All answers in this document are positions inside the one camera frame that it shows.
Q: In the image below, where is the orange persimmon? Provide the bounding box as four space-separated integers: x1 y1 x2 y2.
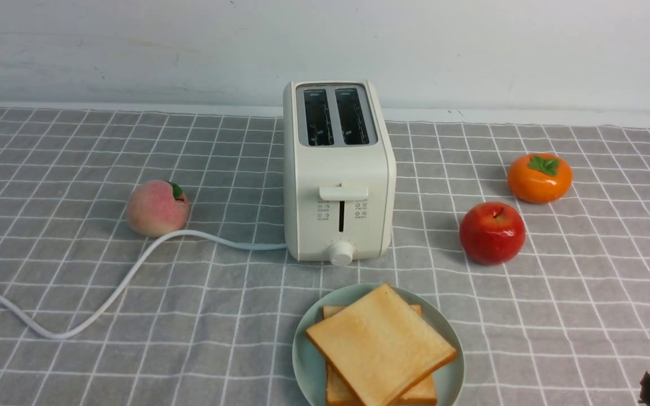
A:
507 153 573 205

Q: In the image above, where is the white power cable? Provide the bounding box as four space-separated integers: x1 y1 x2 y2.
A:
0 229 288 340

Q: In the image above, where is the light green round plate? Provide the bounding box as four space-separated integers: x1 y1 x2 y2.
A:
292 283 467 405

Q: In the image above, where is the white two-slot toaster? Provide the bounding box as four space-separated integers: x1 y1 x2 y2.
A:
282 81 397 267

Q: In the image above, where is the toast slice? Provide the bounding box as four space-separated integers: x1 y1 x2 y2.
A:
292 284 465 405
306 297 453 405

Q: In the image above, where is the red apple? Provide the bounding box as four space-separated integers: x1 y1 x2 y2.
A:
459 201 526 266

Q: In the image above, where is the grey checked tablecloth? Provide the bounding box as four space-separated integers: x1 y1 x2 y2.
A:
0 108 650 405

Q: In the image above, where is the pink peach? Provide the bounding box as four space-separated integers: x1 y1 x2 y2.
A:
125 179 190 237

